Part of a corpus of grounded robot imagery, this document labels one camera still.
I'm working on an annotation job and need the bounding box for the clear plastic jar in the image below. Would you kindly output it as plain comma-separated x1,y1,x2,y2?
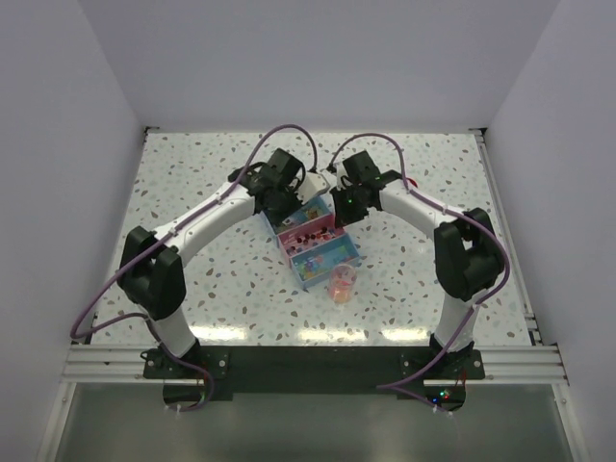
328,264,357,304

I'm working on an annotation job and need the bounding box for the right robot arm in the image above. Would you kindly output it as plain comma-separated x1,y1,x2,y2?
326,151,510,378

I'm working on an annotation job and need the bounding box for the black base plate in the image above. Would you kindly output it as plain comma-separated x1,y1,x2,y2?
141,346,486,409

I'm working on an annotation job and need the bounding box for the lollipops pile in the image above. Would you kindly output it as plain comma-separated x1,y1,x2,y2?
281,226,341,255

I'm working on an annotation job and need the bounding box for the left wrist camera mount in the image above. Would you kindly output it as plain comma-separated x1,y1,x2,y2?
296,172,331,203

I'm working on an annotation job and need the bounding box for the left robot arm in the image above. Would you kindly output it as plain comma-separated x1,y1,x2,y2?
117,148,307,377

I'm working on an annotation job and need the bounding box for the star candies pile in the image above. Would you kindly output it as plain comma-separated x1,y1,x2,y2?
295,244,355,283

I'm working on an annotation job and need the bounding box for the four-compartment candy tray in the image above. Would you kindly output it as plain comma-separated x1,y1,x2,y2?
261,197,360,290

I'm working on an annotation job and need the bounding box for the aluminium frame rail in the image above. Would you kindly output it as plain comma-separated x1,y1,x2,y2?
60,127,569,386

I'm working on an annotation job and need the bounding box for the red jar lid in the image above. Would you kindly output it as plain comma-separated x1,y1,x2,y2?
407,177,419,189

